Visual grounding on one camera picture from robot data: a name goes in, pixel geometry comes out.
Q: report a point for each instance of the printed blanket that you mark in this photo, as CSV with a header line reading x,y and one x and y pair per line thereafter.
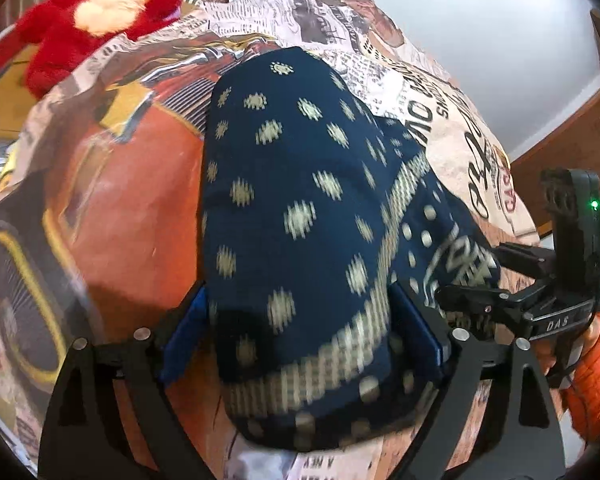
x,y
130,210

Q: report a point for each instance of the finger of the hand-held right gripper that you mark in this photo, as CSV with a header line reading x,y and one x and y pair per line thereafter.
x,y
480,301
527,260

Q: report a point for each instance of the navy patterned hoodie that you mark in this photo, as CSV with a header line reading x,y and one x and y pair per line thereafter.
x,y
290,210

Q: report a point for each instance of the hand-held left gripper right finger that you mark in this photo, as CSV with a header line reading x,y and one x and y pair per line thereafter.
x,y
421,327

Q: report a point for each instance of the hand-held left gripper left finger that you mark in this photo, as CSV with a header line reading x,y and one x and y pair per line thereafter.
x,y
180,332

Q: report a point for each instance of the red plush toy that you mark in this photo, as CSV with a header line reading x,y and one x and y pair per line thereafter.
x,y
55,40

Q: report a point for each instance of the wooden bed frame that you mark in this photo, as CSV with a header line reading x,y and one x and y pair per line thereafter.
x,y
580,135

